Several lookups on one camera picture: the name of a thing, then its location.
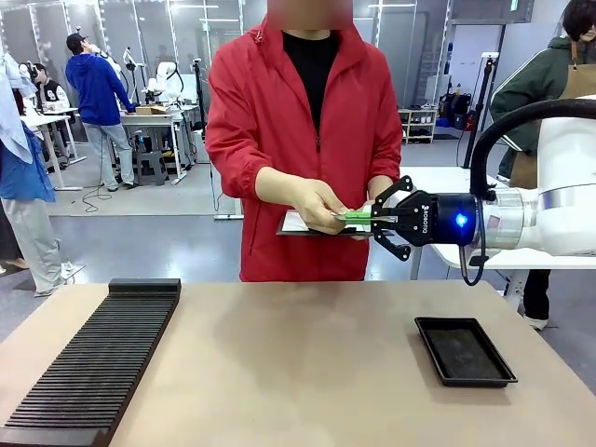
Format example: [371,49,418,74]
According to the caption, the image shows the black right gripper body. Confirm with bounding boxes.
[393,189,481,249]

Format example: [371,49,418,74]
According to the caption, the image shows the green PCB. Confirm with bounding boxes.
[331,209,374,225]

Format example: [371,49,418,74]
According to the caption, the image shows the black clipboard with paper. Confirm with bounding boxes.
[276,210,373,239]

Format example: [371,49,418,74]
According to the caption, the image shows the person's right forearm red sleeve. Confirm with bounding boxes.
[211,152,277,202]

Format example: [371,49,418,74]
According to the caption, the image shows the person's left forearm red sleeve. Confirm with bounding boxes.
[366,169,402,207]

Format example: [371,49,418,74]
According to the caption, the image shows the black slotted PCB rack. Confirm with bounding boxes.
[0,278,182,447]

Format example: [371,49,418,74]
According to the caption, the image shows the person's right hand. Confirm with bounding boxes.
[254,166,348,236]

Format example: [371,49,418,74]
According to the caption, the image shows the white table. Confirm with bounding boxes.
[399,166,596,299]

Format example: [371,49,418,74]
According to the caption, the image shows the wooden shoe shelf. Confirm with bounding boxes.
[399,108,439,144]

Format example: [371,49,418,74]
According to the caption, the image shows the black equipment cases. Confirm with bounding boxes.
[439,92,477,130]

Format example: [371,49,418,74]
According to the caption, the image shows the black plastic tray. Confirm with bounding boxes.
[413,317,519,387]

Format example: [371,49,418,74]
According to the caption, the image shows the person in red jacket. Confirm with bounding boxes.
[204,13,404,283]

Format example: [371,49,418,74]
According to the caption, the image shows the person in brown apron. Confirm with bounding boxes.
[489,0,596,331]

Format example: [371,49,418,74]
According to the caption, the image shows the grey step stool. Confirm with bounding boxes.
[134,149,169,186]

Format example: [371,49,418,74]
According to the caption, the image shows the grey workbench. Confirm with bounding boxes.
[119,104,202,185]

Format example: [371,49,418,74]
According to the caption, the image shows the black tripod with device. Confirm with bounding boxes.
[121,46,141,109]

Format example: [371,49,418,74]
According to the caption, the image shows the man in blue hoodie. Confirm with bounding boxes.
[64,32,140,193]

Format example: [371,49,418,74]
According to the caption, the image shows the white standing desk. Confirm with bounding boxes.
[20,107,88,192]

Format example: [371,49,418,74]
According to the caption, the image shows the person in varsity jacket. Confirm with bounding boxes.
[25,62,71,115]

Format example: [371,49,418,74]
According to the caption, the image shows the person in blue jacket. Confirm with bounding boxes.
[0,51,88,298]

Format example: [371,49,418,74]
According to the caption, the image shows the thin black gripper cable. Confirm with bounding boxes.
[458,199,489,287]

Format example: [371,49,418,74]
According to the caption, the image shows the thick black cable hose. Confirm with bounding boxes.
[468,95,596,200]

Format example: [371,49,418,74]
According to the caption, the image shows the black camera pole stand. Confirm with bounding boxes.
[462,51,500,169]

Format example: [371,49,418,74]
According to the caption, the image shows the black floor cable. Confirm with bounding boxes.
[82,183,114,214]

